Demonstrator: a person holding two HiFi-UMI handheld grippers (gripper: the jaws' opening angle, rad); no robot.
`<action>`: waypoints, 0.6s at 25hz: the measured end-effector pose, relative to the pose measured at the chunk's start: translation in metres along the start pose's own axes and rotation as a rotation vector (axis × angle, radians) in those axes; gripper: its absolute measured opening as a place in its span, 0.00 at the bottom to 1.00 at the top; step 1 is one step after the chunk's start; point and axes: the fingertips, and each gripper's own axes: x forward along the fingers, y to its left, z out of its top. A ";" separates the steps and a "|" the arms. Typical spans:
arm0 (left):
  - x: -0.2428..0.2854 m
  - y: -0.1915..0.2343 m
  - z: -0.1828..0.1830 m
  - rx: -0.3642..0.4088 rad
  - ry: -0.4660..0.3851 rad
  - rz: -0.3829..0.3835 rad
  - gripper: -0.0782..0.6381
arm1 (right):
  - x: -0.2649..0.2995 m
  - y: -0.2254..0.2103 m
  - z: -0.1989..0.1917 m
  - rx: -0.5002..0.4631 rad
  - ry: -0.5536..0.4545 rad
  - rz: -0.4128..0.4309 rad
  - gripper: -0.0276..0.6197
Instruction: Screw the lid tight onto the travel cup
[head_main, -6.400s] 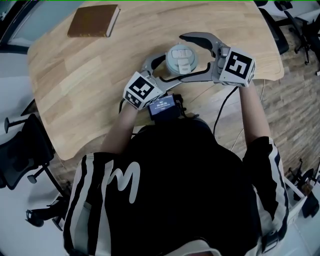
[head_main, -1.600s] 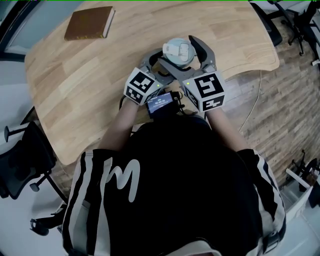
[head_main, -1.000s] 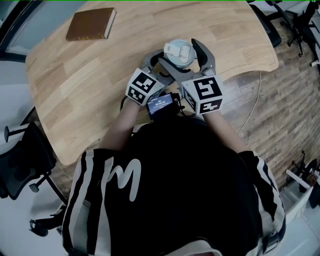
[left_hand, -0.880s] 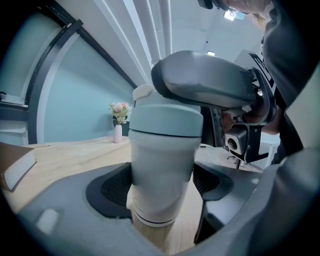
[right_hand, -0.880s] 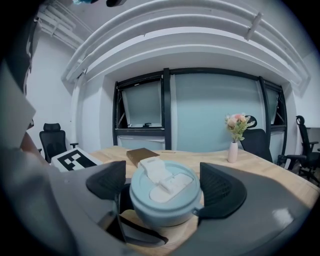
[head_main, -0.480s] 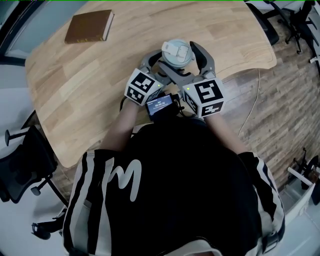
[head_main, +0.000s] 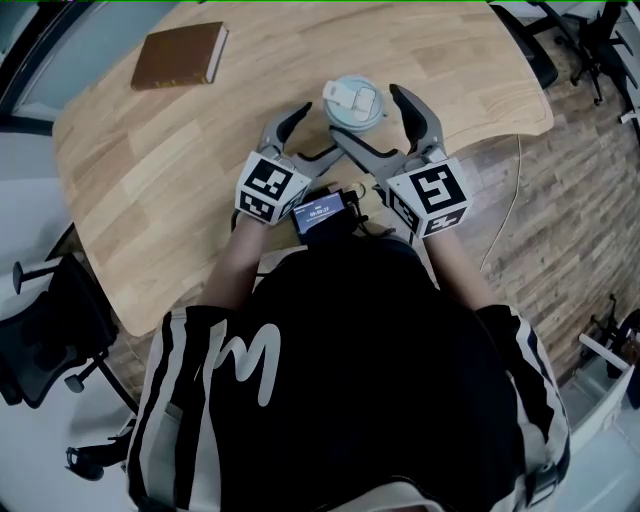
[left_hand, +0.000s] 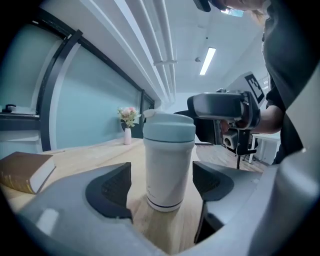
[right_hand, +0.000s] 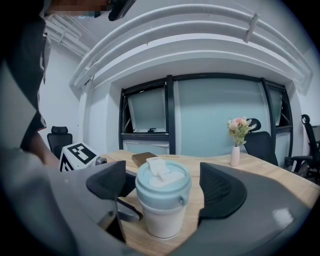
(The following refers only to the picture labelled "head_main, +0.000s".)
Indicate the black padded chair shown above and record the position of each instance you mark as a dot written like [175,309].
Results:
[532,47]

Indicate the black mesh office chair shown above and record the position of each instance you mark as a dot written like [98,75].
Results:
[45,330]

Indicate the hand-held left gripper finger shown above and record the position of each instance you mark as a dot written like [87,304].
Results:
[280,127]
[320,162]

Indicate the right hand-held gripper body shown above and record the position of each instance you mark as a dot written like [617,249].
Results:
[432,197]

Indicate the black device with lit screen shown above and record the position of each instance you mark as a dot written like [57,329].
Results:
[322,220]

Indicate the black chair wheel base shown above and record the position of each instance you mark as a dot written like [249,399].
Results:
[92,460]

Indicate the person's left forearm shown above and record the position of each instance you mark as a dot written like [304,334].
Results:
[237,265]

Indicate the black white-framed stand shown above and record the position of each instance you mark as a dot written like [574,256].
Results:
[622,332]

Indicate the black white-striped shirt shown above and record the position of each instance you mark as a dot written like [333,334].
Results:
[350,375]

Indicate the white flip-top lid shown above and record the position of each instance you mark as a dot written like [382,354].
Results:
[350,97]

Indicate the white cabinet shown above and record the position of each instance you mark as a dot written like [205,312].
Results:
[600,400]

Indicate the brown hardcover book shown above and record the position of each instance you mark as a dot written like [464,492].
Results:
[177,55]

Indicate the pale blue travel cup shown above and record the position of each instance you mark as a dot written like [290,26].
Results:
[352,127]

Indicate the person's right forearm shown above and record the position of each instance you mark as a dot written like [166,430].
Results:
[457,272]

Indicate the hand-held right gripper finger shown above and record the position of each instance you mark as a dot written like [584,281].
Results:
[367,155]
[425,125]

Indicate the black swivel office chair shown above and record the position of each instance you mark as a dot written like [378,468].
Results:
[597,45]

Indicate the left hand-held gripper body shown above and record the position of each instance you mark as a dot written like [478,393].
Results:
[270,187]

